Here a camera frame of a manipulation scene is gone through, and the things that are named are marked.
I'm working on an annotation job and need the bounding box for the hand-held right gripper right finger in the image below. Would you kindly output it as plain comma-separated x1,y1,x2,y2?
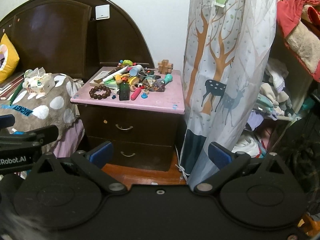
194,142,293,196

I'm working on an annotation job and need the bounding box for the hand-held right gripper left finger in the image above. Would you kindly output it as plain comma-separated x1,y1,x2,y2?
29,141,128,197

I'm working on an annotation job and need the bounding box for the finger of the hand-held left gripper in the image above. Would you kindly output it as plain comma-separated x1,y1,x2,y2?
0,114,15,130
0,125,59,148

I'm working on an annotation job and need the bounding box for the dark wooden drawer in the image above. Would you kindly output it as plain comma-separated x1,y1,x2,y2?
84,107,179,147
87,136,175,172

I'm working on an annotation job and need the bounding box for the brown bead bracelet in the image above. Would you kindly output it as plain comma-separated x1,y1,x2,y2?
89,85,111,100

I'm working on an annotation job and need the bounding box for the grey white-spotted blanket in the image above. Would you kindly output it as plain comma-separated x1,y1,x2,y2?
0,73,83,143

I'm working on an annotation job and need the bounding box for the pink bed sheet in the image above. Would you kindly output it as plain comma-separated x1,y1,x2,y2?
54,120,85,158

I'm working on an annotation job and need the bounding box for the green pen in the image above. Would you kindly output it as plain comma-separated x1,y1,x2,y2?
9,82,24,105

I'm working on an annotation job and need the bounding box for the stack of books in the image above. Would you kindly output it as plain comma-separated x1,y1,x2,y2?
0,71,25,100

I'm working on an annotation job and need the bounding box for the printed tissue pack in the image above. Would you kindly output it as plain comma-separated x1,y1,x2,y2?
24,67,54,95

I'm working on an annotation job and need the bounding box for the yellow pillow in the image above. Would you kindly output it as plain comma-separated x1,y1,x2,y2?
0,33,20,84

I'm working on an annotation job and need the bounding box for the pink marker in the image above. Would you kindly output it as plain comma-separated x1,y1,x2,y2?
130,86,144,100

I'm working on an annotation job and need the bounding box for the pink-topped dark nightstand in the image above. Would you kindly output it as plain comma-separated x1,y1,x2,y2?
70,66,186,172

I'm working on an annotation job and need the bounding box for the white flat box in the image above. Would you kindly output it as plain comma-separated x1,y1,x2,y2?
94,67,118,87

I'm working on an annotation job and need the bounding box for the brown wooden stick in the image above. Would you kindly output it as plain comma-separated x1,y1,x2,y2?
102,66,123,83

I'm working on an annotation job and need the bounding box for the white tube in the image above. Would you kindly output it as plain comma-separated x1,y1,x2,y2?
104,65,130,82

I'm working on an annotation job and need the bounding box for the dark plaid cloth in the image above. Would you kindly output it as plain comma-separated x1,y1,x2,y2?
275,110,320,213

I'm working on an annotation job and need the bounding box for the pile of clothes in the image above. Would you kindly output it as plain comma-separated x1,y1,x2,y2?
232,57,300,158

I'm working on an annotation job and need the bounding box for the light blue cup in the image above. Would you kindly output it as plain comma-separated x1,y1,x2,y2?
129,64,143,77

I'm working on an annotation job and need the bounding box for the dark wooden headboard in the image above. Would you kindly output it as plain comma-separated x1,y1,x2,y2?
0,0,155,85

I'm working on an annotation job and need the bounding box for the deer-print curtain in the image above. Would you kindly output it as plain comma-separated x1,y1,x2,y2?
180,0,277,192

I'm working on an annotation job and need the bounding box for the wooden burr puzzle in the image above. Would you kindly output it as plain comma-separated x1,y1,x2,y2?
157,59,174,74

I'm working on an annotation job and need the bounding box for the red blanket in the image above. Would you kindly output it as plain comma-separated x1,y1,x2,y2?
276,0,320,38

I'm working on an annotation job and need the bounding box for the white cord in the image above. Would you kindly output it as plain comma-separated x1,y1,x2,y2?
176,146,190,180

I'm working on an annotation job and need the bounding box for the white wall switch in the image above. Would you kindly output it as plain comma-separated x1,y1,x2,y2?
95,4,110,20

